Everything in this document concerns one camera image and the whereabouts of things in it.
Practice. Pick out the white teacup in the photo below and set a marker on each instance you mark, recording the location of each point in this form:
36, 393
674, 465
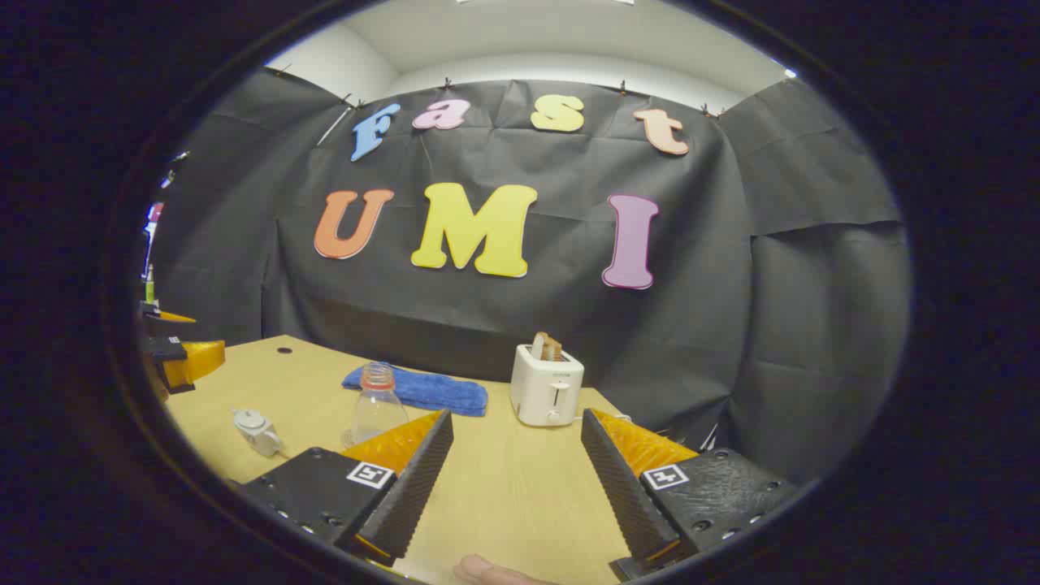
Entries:
264, 443

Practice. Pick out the bread slice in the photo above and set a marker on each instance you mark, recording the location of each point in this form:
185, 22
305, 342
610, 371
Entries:
546, 348

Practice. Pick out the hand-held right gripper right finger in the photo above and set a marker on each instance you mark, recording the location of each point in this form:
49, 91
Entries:
621, 487

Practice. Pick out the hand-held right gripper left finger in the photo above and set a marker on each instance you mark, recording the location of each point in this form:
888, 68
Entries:
406, 487

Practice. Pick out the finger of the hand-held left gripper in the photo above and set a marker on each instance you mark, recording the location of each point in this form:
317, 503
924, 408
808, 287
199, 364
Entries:
151, 318
195, 361

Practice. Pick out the computer monitor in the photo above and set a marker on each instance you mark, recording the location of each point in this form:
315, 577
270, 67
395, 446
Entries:
153, 231

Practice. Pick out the white toaster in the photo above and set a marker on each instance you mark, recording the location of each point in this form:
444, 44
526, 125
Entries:
544, 390

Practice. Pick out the white teacup lid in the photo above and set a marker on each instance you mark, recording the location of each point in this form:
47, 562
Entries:
249, 419

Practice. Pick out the green bottle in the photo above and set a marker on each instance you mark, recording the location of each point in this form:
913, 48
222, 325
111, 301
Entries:
149, 286

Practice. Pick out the blue towel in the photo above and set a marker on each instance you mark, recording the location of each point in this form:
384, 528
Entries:
435, 392

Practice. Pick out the clear plastic water bottle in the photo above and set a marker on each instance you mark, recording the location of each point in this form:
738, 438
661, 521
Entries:
378, 410

